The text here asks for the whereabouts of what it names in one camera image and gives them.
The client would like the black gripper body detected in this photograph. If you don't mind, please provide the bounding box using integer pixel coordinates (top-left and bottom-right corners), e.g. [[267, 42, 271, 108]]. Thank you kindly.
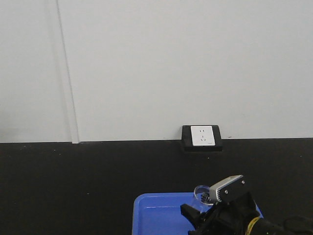
[[188, 190, 260, 235]]

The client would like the white wall power socket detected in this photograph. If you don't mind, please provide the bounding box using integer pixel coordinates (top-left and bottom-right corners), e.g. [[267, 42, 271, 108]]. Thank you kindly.
[[190, 125, 215, 146]]

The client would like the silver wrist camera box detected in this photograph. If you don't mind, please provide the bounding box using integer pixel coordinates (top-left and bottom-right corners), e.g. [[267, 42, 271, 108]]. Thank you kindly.
[[209, 175, 248, 203]]

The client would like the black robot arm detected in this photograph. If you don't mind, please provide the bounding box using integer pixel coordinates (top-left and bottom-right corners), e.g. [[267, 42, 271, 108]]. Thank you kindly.
[[180, 190, 313, 235]]

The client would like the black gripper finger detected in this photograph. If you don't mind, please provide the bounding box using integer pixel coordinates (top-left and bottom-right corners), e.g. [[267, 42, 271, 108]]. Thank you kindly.
[[201, 192, 210, 203], [180, 204, 202, 224]]

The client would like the black socket housing box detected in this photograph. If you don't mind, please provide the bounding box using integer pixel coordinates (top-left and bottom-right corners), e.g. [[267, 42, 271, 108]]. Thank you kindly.
[[181, 125, 223, 152]]

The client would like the clear glass beaker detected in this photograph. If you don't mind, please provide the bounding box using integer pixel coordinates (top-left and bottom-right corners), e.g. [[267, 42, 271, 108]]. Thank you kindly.
[[194, 185, 213, 205]]

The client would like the blue plastic tray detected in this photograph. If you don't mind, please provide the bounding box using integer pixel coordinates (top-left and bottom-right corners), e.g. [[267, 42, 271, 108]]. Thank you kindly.
[[132, 192, 264, 235]]

